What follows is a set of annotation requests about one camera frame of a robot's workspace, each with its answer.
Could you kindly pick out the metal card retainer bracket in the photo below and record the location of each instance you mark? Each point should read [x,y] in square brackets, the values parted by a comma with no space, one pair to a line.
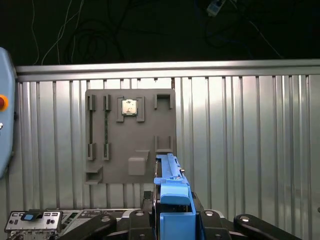
[52,221]

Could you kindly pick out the black latch blue tab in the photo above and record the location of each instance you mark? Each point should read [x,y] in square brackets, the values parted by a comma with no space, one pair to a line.
[31,217]

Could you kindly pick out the pale blue teach pendant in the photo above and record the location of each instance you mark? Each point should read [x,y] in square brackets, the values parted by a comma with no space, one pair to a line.
[6,137]

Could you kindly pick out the hard disk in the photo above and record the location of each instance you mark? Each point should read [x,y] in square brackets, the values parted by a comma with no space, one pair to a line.
[175,190]

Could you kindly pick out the white power strip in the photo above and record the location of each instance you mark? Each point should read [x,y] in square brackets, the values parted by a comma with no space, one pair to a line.
[215,7]

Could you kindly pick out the silver CPU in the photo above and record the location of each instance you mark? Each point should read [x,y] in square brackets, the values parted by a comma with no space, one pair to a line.
[129,107]

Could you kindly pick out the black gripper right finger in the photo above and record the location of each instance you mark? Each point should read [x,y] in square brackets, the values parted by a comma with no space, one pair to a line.
[212,225]

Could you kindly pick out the grey parts rack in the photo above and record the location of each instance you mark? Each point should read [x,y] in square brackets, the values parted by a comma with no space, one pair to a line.
[125,140]

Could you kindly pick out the black open PC case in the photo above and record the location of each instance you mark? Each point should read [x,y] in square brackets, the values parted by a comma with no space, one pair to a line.
[75,217]

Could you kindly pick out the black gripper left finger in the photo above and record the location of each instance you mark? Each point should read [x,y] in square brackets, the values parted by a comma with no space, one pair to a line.
[137,225]

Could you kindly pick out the RAM stick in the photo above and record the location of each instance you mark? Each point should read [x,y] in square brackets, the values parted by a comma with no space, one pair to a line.
[107,127]

